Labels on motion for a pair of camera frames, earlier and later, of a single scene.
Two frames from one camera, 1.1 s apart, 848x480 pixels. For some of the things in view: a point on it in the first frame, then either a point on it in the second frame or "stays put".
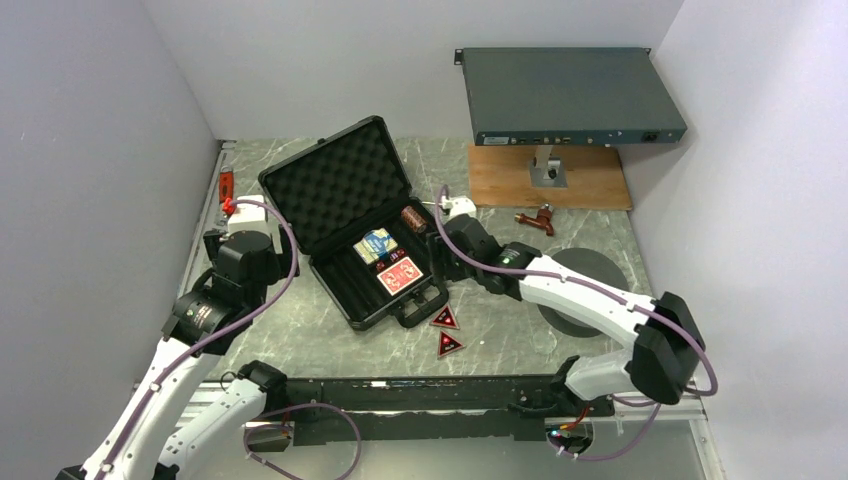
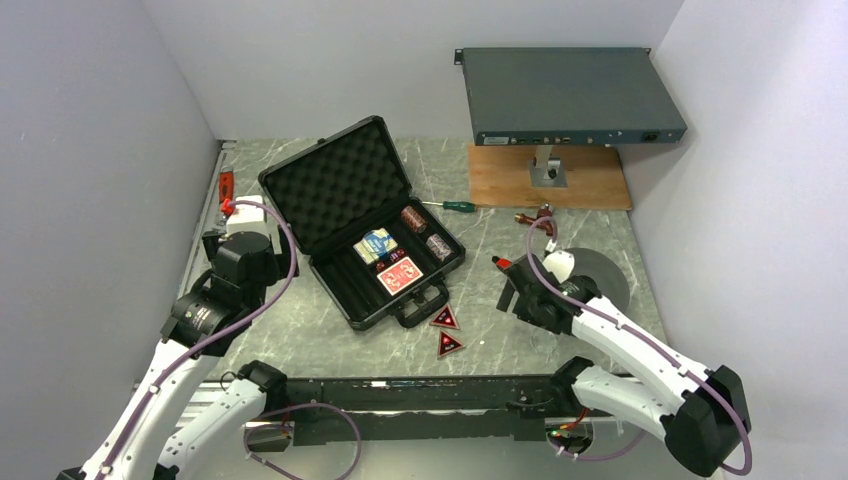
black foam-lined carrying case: [345, 205] stays put
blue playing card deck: [375, 245] stays put
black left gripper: [281, 262] stays put
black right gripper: [451, 271] -> [524, 314]
